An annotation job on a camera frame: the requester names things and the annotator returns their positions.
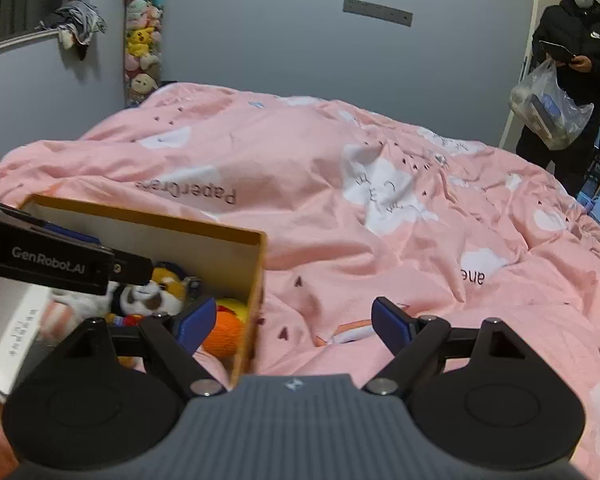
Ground white plush toy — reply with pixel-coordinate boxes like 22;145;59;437
45;285;116;346

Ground white power bank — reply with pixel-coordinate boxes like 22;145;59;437
0;280;56;403

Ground yellow orange plush toy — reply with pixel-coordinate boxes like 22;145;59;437
200;297;251;358

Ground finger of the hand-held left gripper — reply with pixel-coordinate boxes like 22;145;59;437
111;252;155;285
27;217;104;250

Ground white window ledge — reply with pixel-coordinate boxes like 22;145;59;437
0;29;63;58

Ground grey crumpled clothes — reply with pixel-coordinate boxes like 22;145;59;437
36;0;107;61

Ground dark tablet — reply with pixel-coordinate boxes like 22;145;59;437
538;39;581;63

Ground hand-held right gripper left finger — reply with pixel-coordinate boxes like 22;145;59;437
55;295;226;395

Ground pink cloud print blanket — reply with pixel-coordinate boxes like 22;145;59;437
0;81;600;480

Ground orange cardboard box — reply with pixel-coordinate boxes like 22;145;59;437
17;194;268;388

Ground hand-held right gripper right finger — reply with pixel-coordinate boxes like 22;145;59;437
363;296;528;395

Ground hanging column of plush toys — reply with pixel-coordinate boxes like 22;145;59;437
123;0;167;108

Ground plush dog with blue cap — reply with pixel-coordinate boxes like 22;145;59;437
107;260;203;331

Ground clear plastic bag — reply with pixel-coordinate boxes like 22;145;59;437
509;57;595;151

